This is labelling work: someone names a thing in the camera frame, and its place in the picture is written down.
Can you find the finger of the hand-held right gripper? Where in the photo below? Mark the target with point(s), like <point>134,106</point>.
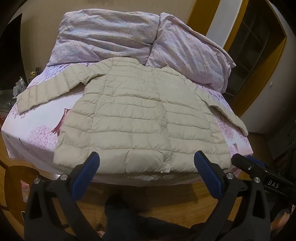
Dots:
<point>245,164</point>

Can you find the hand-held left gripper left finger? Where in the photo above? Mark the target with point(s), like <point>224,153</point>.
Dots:
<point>86,176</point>

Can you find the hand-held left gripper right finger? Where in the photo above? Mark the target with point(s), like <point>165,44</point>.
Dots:
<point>208,177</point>

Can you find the beige quilted down jacket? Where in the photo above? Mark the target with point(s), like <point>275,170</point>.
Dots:
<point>138,115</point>

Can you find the pink printed packet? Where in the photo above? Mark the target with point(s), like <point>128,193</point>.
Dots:
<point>25,191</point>

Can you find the bed with pink printed sheet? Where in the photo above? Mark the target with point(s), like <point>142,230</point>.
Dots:
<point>39,129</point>

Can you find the brown wooden stool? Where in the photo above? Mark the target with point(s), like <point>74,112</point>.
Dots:
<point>16,185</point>

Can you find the person's dark trousers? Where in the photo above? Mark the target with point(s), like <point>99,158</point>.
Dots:
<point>143,222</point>

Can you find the clutter on dark side table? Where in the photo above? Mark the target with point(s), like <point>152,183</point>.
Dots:
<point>20,85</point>

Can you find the lilac floral folded quilt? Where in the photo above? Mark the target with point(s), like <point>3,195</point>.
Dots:
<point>101,37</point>
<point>189,53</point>

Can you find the dark door with glass panes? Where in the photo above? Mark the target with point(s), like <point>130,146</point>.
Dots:
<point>252,39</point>

